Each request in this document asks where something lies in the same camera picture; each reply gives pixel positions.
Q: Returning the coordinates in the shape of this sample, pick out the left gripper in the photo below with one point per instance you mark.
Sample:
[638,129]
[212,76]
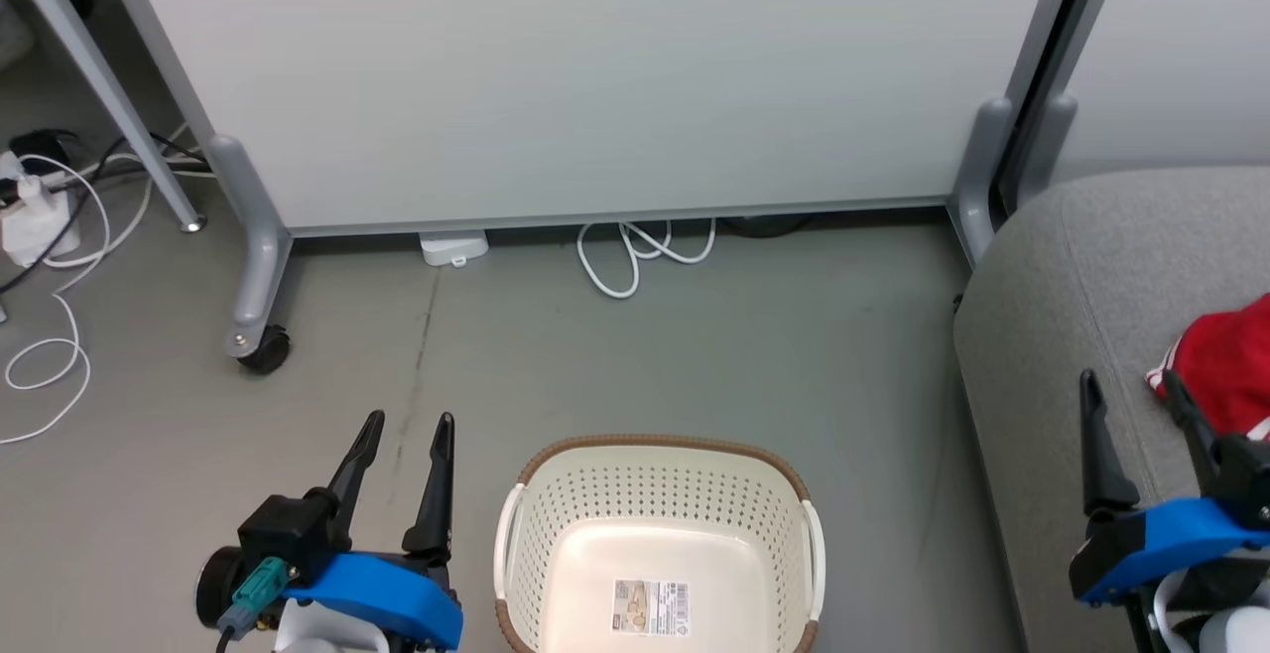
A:
[377,588]

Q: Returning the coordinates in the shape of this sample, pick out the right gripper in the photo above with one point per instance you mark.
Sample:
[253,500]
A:
[1161,534]

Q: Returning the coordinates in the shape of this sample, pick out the red and white sweatshirt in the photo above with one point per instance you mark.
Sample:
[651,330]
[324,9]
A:
[1225,355]

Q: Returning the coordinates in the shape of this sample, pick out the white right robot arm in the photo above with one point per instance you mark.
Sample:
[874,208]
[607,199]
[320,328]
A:
[1230,633]

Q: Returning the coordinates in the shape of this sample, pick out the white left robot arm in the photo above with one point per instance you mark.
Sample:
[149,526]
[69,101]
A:
[327,631]

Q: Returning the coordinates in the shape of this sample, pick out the cream perforated laundry basket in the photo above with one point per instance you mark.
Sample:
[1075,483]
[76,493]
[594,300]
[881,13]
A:
[655,494]

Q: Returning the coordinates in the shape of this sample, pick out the grey fabric sofa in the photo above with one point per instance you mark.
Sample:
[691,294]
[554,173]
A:
[1072,286]

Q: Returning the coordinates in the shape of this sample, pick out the black caster wheel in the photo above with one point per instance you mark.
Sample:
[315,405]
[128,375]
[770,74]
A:
[268,350]

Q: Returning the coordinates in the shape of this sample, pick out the small white adapter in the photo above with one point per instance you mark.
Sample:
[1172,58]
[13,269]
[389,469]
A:
[453,248]

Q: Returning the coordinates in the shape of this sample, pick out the paper label with barcode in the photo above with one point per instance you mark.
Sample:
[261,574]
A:
[650,606]

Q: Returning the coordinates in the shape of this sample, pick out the narrow white partition panel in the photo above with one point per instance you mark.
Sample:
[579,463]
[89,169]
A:
[1181,48]

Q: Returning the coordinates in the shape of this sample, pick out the white power box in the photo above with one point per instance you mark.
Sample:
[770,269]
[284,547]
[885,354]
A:
[35,226]

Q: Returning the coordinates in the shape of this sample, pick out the wide white partition panel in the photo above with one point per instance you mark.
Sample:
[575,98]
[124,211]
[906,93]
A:
[595,77]

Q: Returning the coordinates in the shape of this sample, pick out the grey metal table leg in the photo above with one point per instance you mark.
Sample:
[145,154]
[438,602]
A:
[119,97]

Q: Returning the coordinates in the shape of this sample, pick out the black power adapter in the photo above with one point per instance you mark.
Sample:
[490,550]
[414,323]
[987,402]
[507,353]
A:
[42,147]

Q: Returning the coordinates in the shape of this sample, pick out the teal camera connector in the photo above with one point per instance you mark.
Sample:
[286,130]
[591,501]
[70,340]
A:
[256,584]

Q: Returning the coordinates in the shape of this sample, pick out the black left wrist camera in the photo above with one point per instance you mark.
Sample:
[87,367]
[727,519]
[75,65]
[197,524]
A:
[213,588]

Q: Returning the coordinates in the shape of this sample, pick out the grey partition post with foot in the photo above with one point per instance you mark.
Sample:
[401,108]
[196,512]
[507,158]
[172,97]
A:
[260,256]

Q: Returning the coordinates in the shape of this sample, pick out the grey partition post beside sofa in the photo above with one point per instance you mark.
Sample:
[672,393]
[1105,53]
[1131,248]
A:
[992,157]

